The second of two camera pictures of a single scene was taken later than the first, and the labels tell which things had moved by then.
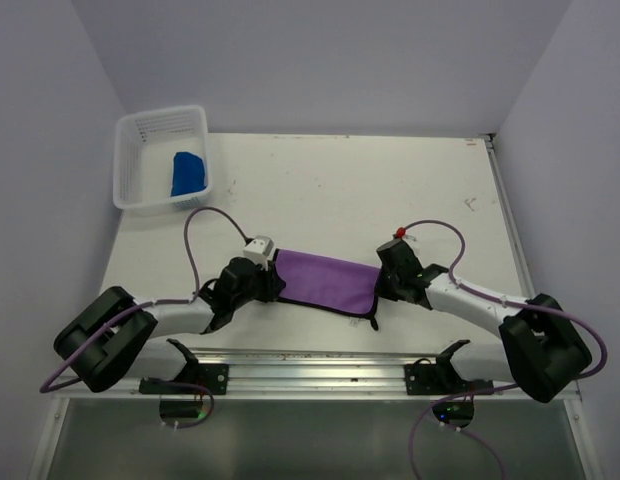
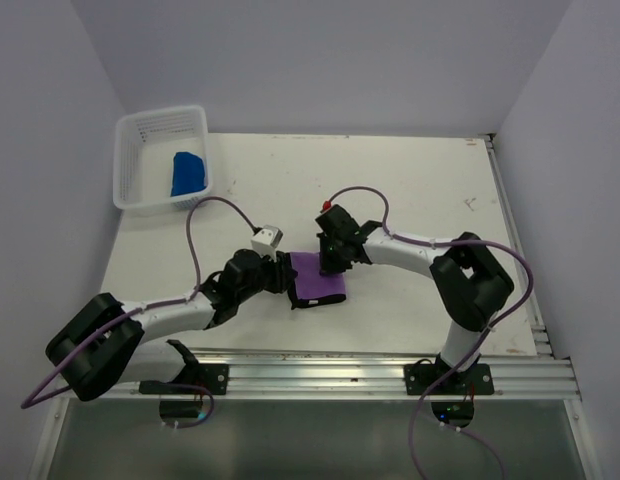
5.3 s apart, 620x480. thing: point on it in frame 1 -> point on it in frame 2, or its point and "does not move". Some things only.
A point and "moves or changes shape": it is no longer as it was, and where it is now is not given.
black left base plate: [205, 379] does not move
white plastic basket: [145, 144] does not move
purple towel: [327, 285] moves or changes shape
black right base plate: [440, 378] does not move
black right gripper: [383, 291] -> [327, 265]
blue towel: [188, 173] does not move
